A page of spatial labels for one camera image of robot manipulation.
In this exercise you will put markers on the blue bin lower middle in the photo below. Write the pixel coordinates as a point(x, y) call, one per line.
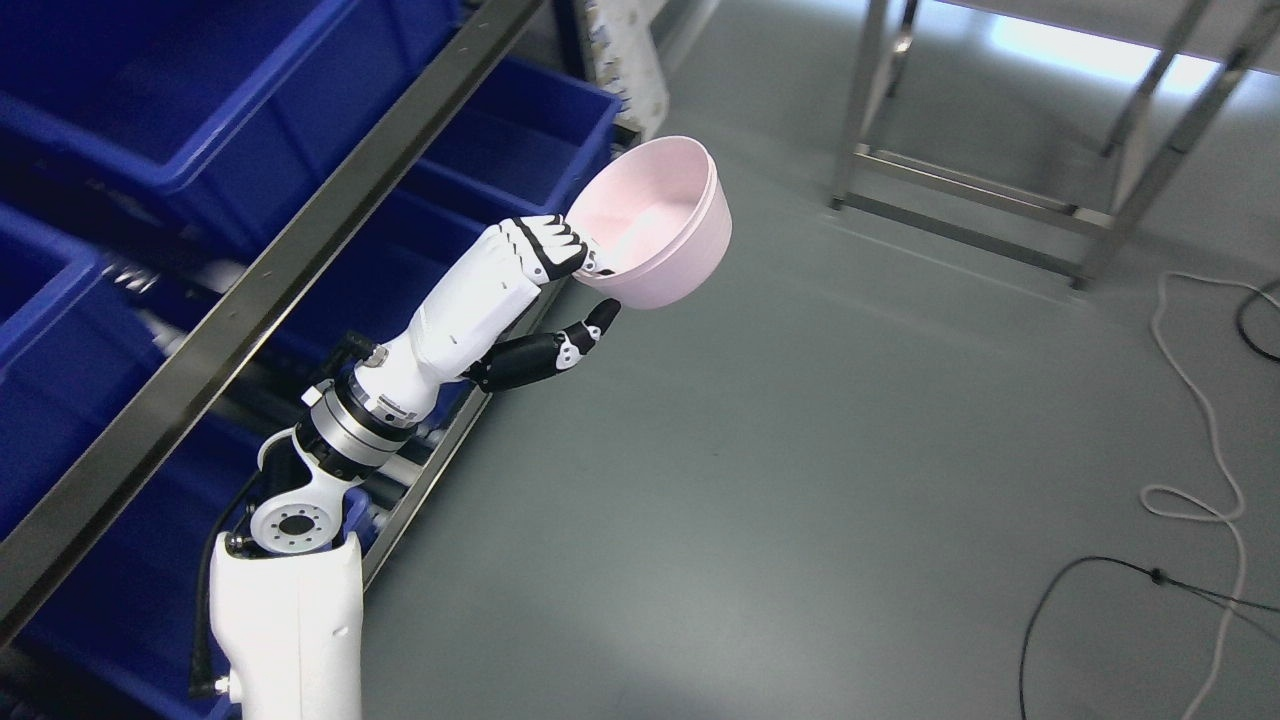
point(375, 282)

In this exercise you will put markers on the stainless steel table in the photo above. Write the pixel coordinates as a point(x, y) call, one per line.
point(1066, 135)

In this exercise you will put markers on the steel shelf rack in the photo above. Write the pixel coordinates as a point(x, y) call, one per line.
point(71, 518)

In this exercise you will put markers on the pink bowl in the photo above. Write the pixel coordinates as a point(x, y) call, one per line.
point(660, 220)

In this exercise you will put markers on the white sign board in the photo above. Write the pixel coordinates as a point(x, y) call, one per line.
point(625, 61)

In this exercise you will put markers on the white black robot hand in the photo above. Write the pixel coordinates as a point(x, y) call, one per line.
point(454, 334)

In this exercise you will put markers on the blue bin upper left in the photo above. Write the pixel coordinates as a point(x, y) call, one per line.
point(218, 119)

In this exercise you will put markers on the blue bin upper middle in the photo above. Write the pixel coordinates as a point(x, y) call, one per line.
point(524, 145)

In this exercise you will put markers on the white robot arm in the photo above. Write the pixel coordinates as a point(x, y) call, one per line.
point(280, 598)

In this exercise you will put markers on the blue bin far left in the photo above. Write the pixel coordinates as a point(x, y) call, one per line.
point(73, 354)

